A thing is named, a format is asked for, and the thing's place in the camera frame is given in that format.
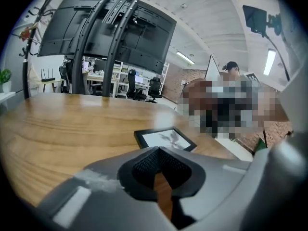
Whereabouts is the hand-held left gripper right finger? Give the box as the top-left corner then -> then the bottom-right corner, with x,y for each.
157,146 -> 256,231

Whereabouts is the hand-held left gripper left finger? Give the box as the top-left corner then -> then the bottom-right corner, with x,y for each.
36,146 -> 179,231

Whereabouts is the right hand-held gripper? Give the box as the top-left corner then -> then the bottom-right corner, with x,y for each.
242,72 -> 263,87

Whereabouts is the black picture frame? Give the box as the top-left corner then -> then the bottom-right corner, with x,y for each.
133,127 -> 198,153

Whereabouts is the long ceiling light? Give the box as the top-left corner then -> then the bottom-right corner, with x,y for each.
176,51 -> 195,65
263,49 -> 276,76

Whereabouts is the person's upper body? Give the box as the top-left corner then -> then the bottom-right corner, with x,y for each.
177,61 -> 289,141

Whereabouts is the white triangular board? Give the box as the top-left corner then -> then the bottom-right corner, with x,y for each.
205,54 -> 221,80

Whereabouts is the white shelf unit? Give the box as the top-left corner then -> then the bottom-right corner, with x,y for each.
160,62 -> 170,96
113,61 -> 132,98

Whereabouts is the black office chair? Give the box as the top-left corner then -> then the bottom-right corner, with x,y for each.
58,60 -> 74,94
126,69 -> 147,101
148,77 -> 164,103

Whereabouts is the white office desk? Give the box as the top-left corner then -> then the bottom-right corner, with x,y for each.
83,71 -> 119,97

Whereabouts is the large black television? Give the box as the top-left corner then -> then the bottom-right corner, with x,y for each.
37,0 -> 178,75

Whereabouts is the small wooden side table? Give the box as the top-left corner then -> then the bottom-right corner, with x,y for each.
36,78 -> 65,93

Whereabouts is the black wifi router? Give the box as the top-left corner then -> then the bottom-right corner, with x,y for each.
40,68 -> 54,83

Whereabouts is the black television stand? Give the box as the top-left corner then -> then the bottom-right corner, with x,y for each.
71,0 -> 139,98

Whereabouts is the potted green plant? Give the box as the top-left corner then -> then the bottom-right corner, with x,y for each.
0,68 -> 13,94

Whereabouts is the black coat rack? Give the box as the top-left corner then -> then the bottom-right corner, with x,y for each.
12,0 -> 64,100

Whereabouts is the black cable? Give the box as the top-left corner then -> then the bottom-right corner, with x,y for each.
264,34 -> 291,81

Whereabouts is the black mounted camera box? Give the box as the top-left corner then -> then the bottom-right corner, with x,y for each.
242,5 -> 268,37

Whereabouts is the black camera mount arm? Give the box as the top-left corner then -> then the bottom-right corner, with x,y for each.
266,13 -> 282,36

